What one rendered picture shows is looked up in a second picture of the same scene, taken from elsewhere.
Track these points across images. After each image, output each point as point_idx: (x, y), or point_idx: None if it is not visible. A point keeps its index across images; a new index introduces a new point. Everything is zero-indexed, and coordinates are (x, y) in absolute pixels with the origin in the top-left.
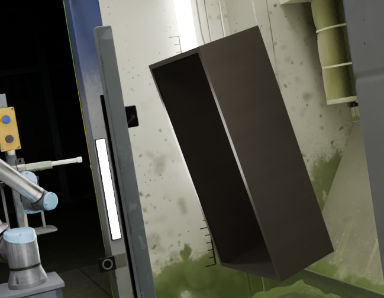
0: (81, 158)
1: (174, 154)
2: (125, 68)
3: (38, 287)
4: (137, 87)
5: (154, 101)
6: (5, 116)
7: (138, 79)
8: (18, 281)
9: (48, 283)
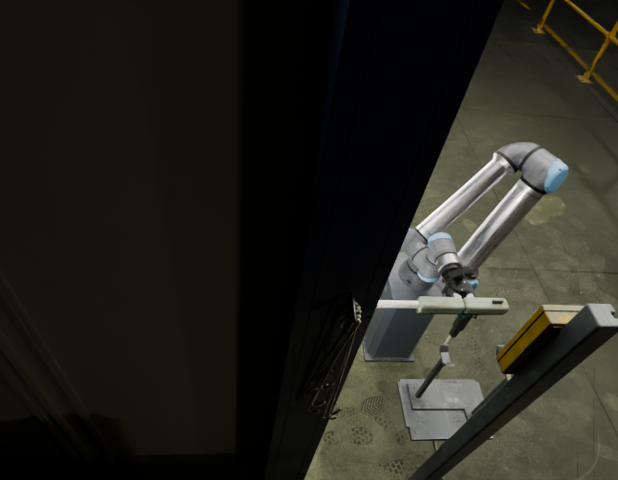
0: None
1: (170, 340)
2: (251, 206)
3: (406, 256)
4: (227, 244)
5: (188, 269)
6: None
7: (219, 229)
8: None
9: (396, 260)
